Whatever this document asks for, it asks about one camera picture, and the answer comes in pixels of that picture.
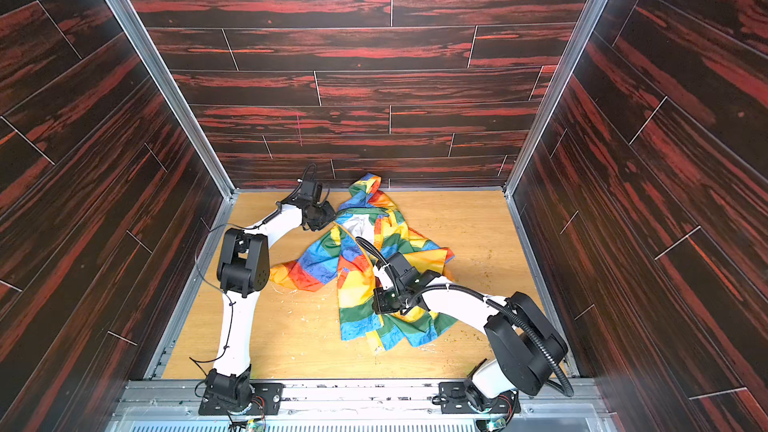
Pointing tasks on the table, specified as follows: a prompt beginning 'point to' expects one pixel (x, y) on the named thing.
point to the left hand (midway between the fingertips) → (336, 215)
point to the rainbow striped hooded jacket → (333, 259)
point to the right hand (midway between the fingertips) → (377, 302)
